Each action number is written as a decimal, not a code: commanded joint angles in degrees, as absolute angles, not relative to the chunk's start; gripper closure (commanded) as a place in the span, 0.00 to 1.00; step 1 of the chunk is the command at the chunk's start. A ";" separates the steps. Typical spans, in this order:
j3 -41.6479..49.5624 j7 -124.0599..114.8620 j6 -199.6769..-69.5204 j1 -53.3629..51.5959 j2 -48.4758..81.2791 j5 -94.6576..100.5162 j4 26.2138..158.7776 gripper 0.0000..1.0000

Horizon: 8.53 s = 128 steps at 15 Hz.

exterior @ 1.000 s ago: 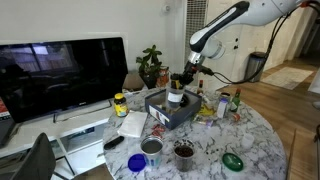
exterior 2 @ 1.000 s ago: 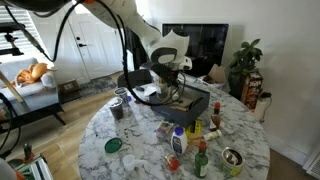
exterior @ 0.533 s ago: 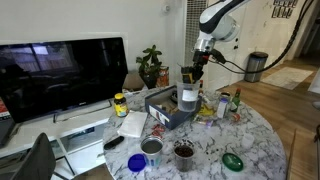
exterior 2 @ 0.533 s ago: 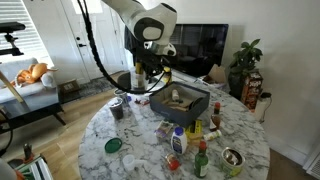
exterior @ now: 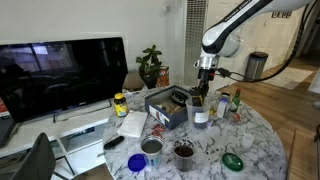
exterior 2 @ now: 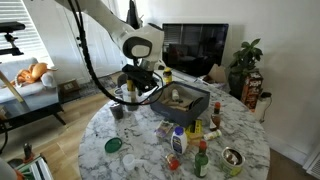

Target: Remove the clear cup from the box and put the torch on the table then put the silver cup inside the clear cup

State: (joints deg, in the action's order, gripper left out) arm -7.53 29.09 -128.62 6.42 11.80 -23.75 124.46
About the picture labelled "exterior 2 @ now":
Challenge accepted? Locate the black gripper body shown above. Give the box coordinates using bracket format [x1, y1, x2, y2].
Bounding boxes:
[121, 64, 158, 96]

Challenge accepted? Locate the silver metal cup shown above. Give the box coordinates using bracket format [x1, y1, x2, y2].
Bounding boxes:
[113, 87, 124, 100]

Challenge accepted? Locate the dark cup with coffee beans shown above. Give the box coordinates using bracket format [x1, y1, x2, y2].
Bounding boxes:
[109, 101, 125, 120]

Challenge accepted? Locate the dark blue cardboard box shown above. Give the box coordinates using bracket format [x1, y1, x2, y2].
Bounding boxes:
[149, 81, 211, 128]

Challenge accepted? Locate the small brown cardboard box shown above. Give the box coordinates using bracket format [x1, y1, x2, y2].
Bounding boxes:
[58, 79, 81, 95]

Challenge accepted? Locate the clear plastic measuring cup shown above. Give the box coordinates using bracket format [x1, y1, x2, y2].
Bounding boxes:
[122, 153, 148, 172]

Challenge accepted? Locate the open brown cardboard box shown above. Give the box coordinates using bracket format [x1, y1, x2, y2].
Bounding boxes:
[203, 63, 228, 84]

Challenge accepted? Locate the brown Jenga game box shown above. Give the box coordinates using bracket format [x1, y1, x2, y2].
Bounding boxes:
[240, 70, 264, 113]

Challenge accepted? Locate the jar with yellow label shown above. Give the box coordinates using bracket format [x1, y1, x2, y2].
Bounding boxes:
[162, 67, 173, 85]

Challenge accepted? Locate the small wooden block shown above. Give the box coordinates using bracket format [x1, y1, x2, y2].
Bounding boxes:
[187, 133, 205, 147]
[161, 98, 176, 106]
[171, 104, 189, 112]

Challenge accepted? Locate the small white pill bottle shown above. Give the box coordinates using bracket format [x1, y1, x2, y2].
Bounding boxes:
[171, 88, 180, 102]

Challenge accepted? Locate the grey patterned rug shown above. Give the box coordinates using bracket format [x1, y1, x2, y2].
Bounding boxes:
[78, 75, 118, 98]

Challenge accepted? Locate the white door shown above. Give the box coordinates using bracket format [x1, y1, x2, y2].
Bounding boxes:
[54, 6, 129, 84]

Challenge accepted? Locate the sachet with purple top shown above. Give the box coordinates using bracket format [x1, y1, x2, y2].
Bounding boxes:
[154, 119, 174, 139]

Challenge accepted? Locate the round green plastic lid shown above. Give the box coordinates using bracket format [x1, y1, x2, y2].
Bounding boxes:
[104, 137, 123, 154]

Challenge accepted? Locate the black round disc white print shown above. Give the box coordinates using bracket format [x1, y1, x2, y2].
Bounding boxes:
[188, 96, 205, 111]

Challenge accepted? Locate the dark hanging jacket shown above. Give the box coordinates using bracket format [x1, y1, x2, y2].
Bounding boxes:
[124, 0, 146, 31]

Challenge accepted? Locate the black flat screen television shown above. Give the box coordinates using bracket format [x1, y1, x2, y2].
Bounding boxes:
[161, 23, 230, 78]

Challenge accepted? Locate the white bottle with blue cap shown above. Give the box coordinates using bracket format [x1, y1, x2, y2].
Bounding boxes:
[170, 126, 188, 155]

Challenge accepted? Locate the yellow plastic toy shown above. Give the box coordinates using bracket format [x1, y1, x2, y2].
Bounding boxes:
[184, 118, 204, 139]

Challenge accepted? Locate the red cap spice jar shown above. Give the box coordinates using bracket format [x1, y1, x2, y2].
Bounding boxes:
[165, 153, 181, 172]

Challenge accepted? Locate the brown sauce bottle red cap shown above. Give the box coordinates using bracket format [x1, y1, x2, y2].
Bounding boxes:
[209, 101, 222, 132]

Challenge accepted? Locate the small white tube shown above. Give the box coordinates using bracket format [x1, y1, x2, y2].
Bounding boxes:
[203, 129, 223, 142]

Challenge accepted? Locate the green bottle with red cap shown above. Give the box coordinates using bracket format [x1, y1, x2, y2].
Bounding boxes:
[193, 140, 210, 179]

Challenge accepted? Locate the dark plant pot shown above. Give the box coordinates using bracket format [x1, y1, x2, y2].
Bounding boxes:
[228, 72, 248, 100]

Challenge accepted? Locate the orange stuffed toy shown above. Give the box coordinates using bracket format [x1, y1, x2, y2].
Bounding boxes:
[11, 62, 58, 88]

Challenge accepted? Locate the green leafy house plant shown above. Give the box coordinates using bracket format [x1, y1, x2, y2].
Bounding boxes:
[228, 38, 264, 78]

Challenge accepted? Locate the black glass coffee table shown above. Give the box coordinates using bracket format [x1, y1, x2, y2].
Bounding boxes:
[0, 96, 67, 134]

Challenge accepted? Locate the grey sofa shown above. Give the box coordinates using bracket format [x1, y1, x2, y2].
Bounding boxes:
[0, 57, 63, 104]

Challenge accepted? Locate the open tin can green label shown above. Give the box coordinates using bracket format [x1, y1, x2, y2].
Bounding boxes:
[220, 146, 246, 177]

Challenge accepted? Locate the small dark bottle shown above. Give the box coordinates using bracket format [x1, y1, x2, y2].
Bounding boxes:
[22, 142, 34, 162]

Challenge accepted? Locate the white device with black top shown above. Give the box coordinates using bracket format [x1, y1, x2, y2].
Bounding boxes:
[254, 92, 273, 123]

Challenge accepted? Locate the white rack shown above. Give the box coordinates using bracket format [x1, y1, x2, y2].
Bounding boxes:
[13, 153, 54, 180]

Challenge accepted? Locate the light wooden stick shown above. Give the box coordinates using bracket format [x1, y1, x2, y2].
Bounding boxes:
[0, 70, 25, 103]

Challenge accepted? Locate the white floor vent grille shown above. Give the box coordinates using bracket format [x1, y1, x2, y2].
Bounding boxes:
[302, 146, 320, 180]

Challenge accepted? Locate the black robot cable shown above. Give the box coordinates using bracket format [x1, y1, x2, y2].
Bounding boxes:
[66, 0, 165, 107]

